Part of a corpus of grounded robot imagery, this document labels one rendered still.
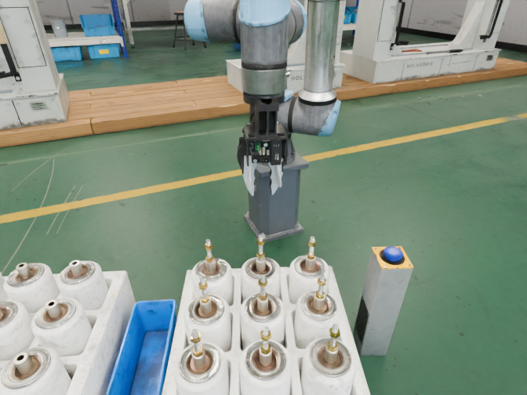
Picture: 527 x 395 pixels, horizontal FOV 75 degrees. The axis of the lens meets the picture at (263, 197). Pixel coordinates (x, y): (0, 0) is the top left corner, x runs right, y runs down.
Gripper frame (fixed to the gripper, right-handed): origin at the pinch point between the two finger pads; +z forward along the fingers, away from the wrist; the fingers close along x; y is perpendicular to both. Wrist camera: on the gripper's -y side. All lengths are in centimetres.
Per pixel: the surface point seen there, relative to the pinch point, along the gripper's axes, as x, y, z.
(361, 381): 16.3, 26.2, 29.0
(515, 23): 405, -425, 13
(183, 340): -18.5, 13.1, 29.2
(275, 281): 2.7, 4.2, 23.4
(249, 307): -4.0, 12.3, 21.7
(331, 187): 42, -75, 47
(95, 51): -160, -422, 39
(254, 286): -2.3, 4.9, 23.5
